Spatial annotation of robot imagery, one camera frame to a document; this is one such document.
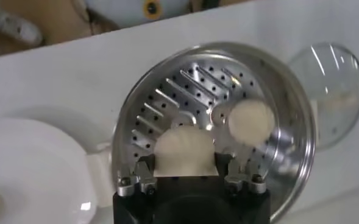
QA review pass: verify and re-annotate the white round plate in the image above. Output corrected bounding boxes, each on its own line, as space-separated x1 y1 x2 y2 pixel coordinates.
0 117 98 224

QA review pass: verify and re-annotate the white steamed baozi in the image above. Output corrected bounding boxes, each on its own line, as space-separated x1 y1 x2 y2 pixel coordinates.
153 126 219 178
227 99 276 146

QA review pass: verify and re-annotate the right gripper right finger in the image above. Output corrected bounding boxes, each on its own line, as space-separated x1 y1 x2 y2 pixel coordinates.
218 153 268 195

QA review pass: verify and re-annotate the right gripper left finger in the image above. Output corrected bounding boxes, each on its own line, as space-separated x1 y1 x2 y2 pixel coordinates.
116 154 158 197

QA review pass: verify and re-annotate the perforated steel steamer basket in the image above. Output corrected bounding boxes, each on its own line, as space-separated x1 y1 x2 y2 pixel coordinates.
111 41 317 223

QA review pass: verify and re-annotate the round glass pot lid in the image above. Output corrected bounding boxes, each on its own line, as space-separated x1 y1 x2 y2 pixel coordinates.
288 42 359 152

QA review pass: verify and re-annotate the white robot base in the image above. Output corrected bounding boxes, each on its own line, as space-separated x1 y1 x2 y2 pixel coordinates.
84 0 195 30

